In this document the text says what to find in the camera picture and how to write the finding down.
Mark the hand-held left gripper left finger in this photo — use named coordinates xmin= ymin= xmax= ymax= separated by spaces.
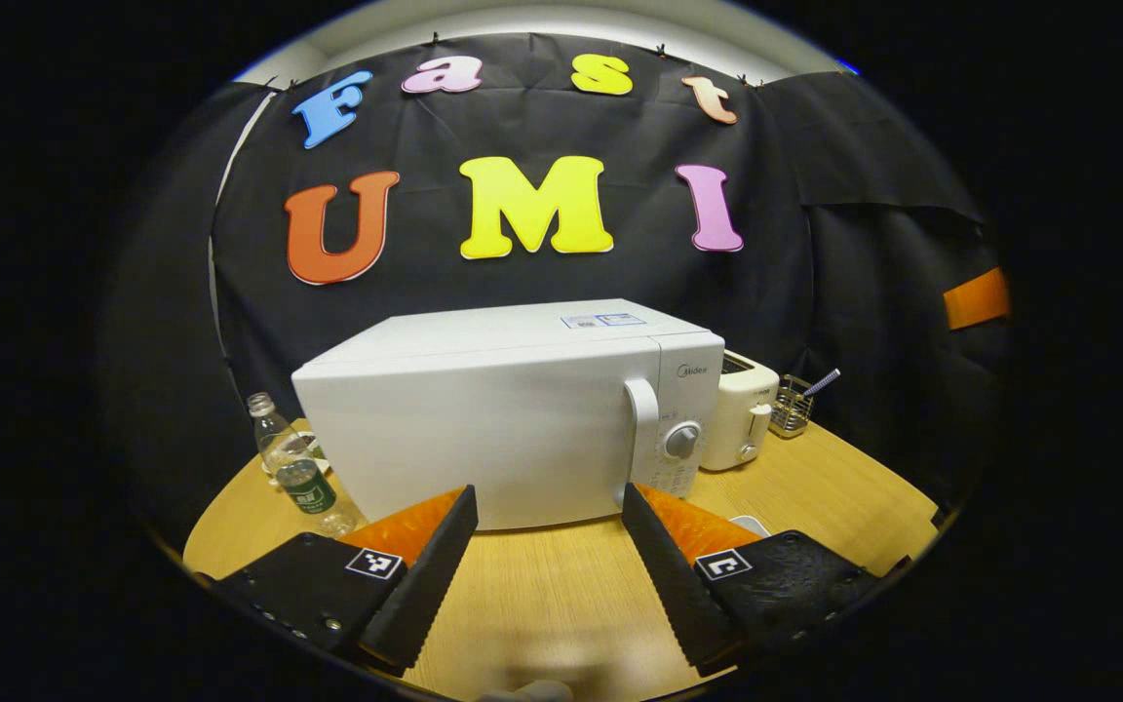
xmin=213 ymin=485 xmax=480 ymax=676

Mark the cream toaster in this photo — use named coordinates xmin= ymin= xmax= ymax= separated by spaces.
xmin=700 ymin=350 xmax=781 ymax=473

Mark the white microwave oven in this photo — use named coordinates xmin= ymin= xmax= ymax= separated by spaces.
xmin=290 ymin=298 xmax=726 ymax=532

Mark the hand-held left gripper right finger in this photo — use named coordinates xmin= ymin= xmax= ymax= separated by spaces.
xmin=621 ymin=482 xmax=884 ymax=678

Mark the clear plastic water bottle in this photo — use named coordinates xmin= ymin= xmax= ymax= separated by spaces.
xmin=247 ymin=392 xmax=360 ymax=539

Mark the metal wire basket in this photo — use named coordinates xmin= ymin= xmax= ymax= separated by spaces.
xmin=769 ymin=374 xmax=816 ymax=440

